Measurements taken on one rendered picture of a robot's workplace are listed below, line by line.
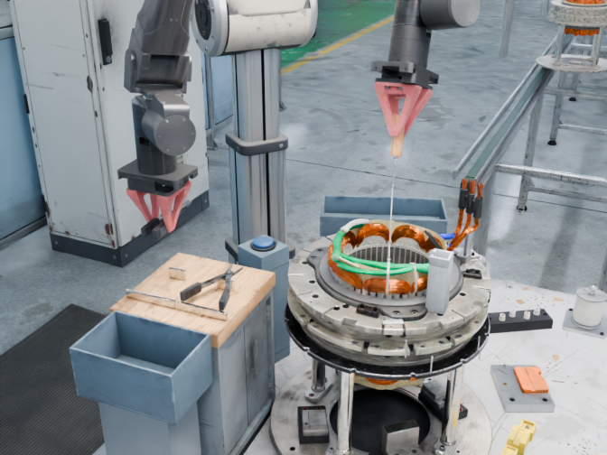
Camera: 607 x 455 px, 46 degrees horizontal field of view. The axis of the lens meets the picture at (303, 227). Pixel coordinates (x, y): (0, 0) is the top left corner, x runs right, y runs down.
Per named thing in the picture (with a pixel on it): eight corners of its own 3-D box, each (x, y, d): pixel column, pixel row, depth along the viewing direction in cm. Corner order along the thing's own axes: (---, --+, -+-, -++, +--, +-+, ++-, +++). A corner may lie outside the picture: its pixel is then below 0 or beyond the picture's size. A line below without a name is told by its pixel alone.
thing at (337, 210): (432, 314, 160) (443, 198, 148) (435, 342, 151) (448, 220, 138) (321, 310, 162) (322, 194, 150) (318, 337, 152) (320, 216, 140)
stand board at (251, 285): (219, 348, 105) (218, 335, 104) (110, 320, 111) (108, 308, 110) (275, 284, 121) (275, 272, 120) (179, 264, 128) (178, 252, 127)
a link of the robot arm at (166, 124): (184, 49, 102) (125, 46, 98) (214, 67, 93) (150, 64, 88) (179, 131, 106) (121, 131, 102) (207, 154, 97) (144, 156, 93)
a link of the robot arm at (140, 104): (164, 85, 103) (126, 89, 101) (180, 97, 98) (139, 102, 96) (168, 131, 107) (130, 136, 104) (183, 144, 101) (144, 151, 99)
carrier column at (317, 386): (322, 397, 132) (322, 301, 122) (309, 394, 133) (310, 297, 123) (327, 389, 134) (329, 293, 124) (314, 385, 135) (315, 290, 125)
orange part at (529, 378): (549, 394, 133) (550, 389, 133) (522, 394, 133) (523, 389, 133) (538, 370, 140) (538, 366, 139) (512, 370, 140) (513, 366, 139)
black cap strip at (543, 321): (552, 329, 155) (553, 320, 154) (486, 334, 154) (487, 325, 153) (542, 316, 160) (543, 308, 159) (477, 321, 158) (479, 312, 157)
